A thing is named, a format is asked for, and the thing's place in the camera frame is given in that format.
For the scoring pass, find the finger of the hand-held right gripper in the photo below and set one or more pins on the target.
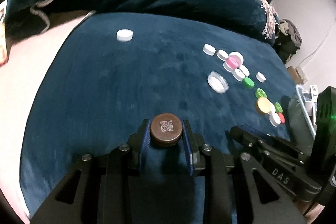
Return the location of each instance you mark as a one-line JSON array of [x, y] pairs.
[[286, 174], [283, 144]]

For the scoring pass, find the gold bottle cap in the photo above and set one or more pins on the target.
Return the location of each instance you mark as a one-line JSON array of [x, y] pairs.
[[263, 105]]

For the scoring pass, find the pile of clothes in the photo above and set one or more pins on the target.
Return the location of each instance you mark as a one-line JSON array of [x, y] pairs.
[[288, 37]]

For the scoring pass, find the light blue plastic basket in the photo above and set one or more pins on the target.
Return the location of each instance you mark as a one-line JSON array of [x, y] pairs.
[[299, 121]]

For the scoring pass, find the dark blue plush blanket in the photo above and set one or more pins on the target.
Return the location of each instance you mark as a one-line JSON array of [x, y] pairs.
[[105, 95]]

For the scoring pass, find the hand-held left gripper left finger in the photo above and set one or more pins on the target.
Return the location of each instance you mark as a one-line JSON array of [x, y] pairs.
[[145, 153]]

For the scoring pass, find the white blue carton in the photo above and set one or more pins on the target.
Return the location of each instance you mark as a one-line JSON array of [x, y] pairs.
[[313, 88]]

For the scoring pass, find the pink bottle cap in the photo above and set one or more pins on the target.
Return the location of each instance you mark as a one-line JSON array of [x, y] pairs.
[[233, 61]]

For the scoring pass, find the pink bed sheet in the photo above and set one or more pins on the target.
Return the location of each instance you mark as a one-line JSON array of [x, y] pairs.
[[26, 95]]

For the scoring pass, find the cluster of white bottle caps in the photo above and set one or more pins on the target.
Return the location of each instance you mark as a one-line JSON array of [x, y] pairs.
[[209, 49]]

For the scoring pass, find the clear plastic lid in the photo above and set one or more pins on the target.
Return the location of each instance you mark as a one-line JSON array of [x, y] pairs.
[[218, 82]]

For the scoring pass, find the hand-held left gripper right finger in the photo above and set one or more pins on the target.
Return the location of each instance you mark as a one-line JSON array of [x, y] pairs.
[[189, 158]]

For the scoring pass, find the cardboard boxes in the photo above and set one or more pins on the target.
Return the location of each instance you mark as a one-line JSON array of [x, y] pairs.
[[298, 73]]

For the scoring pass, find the pink fringed throw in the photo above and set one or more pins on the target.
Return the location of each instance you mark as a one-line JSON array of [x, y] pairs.
[[265, 8]]

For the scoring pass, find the white screw cap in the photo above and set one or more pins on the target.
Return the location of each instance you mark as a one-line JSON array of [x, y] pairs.
[[124, 35]]

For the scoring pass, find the smartphone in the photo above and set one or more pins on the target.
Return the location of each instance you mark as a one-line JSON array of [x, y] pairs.
[[3, 50]]

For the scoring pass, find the brown bottle cap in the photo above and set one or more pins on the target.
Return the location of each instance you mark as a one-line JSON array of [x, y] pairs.
[[166, 130]]

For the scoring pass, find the red bottle cap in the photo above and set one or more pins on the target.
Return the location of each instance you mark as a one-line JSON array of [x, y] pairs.
[[281, 117]]

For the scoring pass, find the small green bottle cap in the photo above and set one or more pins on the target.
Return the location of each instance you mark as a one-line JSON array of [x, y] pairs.
[[260, 93], [278, 107], [248, 82]]

